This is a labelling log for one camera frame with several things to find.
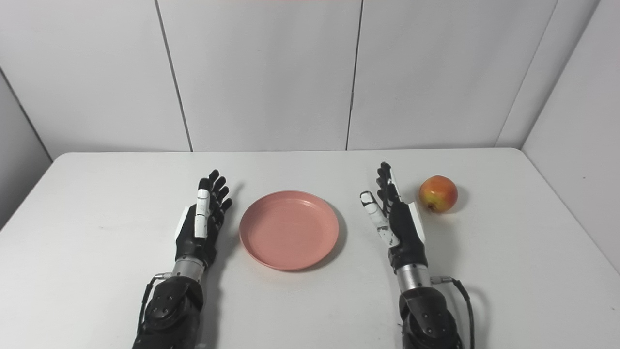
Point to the red yellow apple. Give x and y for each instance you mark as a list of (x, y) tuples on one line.
[(438, 194)]

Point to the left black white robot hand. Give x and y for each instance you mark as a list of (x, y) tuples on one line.
[(201, 228)]

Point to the pink plastic plate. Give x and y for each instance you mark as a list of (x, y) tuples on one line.
[(289, 229)]

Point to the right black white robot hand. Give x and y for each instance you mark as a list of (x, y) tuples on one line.
[(404, 228)]

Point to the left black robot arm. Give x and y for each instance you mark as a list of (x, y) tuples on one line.
[(172, 308)]

